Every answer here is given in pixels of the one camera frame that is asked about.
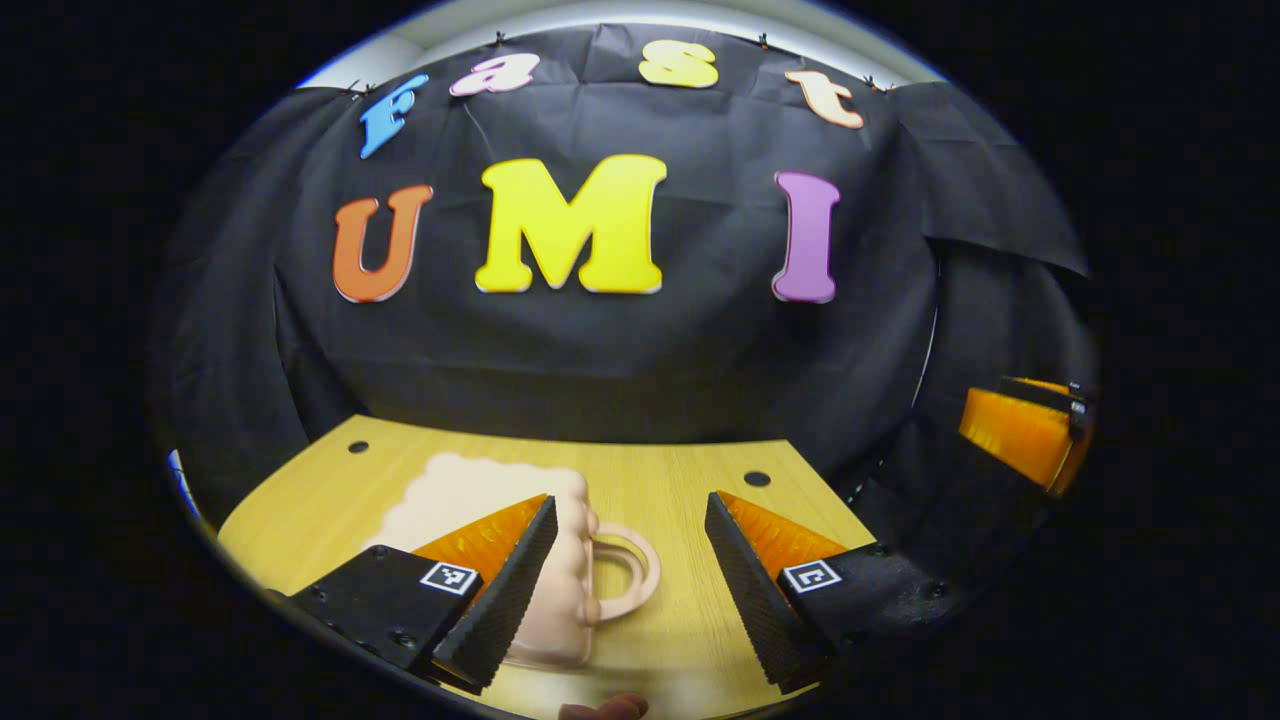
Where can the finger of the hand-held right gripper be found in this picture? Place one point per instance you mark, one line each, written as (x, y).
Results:
(1015, 435)

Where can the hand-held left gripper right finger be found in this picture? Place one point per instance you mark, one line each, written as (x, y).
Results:
(755, 605)

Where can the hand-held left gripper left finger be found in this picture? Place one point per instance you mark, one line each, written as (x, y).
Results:
(510, 600)

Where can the pink suitcase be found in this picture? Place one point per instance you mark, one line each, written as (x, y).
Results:
(470, 495)

